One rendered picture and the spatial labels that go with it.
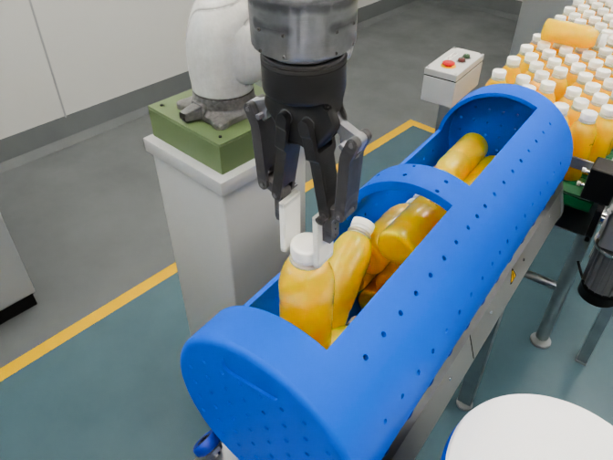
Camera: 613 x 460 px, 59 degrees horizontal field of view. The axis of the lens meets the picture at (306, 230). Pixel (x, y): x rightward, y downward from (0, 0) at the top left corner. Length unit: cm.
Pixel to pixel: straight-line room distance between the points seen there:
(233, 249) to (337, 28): 105
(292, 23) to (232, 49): 87
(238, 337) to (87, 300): 194
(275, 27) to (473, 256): 52
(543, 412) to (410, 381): 23
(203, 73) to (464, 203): 71
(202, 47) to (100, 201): 192
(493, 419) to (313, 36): 59
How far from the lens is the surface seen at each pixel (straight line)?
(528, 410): 86
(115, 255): 273
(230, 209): 136
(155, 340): 229
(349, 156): 48
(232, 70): 131
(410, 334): 71
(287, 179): 56
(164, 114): 143
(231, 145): 130
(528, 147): 108
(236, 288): 154
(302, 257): 60
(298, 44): 44
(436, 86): 165
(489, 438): 82
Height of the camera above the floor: 171
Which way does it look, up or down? 39 degrees down
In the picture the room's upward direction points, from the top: straight up
